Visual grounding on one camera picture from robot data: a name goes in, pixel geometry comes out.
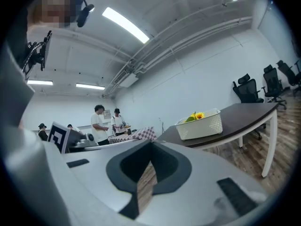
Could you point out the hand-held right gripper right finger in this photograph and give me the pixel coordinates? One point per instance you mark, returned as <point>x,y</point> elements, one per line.
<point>200,173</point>

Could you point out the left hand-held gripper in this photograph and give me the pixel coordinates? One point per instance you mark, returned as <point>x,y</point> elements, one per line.
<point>58,138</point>

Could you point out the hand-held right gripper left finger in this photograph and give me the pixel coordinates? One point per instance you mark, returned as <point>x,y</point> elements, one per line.
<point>94,185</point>

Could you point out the cream perforated plastic basket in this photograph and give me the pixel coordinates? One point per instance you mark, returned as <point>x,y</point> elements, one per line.
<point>202,128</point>

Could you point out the yellow sunflower bouquet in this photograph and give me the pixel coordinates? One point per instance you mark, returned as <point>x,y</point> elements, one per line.
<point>200,115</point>

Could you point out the dark grey piece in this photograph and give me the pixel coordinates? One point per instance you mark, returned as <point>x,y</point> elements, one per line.
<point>129,131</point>

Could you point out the checkered cloth covered table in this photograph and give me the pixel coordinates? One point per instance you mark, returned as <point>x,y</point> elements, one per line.
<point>141,133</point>

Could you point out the black chest-mounted rig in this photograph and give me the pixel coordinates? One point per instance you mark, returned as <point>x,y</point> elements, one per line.
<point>37,53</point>

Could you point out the white ceiling air conditioner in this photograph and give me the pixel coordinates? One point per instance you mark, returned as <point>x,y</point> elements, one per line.
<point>128,79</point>

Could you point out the black mesh office chair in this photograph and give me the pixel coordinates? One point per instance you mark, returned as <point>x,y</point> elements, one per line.
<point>288,73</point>
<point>272,81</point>
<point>248,88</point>

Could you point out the person's black shirt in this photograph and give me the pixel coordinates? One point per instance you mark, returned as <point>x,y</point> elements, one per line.
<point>16,39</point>

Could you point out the person's face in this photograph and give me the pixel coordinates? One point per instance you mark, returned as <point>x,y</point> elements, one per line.
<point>55,10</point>

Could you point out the white ceiling pipe run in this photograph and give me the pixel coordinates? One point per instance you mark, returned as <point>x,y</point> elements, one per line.
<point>188,40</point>

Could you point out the paper wall sign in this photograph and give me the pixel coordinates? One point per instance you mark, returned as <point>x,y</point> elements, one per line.
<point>107,114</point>

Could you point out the black head camera mount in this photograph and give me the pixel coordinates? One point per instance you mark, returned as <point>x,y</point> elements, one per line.
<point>84,15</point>

